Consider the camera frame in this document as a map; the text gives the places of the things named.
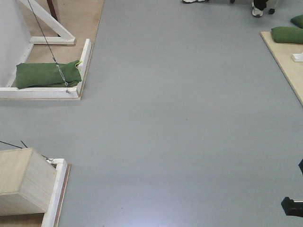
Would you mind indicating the green sandbag right far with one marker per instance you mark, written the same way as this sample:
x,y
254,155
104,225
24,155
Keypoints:
x,y
298,21

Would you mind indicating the light wooden box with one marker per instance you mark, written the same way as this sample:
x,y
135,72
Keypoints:
x,y
26,182

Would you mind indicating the black robot part lower right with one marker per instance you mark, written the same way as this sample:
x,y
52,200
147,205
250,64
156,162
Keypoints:
x,y
292,207

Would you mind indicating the right plywood platform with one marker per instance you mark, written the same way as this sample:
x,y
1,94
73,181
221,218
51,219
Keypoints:
x,y
283,55

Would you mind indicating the green sandbag right near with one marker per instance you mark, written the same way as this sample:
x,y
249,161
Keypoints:
x,y
284,34

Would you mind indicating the black trouser leg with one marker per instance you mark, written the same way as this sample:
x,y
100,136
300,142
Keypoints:
x,y
260,4

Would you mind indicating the plywood base platform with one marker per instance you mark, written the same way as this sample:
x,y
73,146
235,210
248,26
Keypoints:
x,y
80,17

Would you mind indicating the white wall panel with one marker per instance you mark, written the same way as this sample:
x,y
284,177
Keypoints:
x,y
14,39

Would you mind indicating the white rail near box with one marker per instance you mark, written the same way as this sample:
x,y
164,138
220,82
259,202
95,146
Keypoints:
x,y
49,217

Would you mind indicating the white grey sneaker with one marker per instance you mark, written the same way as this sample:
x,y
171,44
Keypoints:
x,y
256,12

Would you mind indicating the white diagonal brace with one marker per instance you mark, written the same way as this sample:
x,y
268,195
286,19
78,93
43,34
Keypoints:
x,y
64,38

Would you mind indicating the green sandbag on left platform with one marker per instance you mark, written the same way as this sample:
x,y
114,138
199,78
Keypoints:
x,y
47,75

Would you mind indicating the white wooden frame rail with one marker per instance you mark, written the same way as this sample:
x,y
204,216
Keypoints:
x,y
53,93

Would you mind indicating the chair leg with caster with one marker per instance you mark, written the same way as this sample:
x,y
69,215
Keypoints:
x,y
273,8

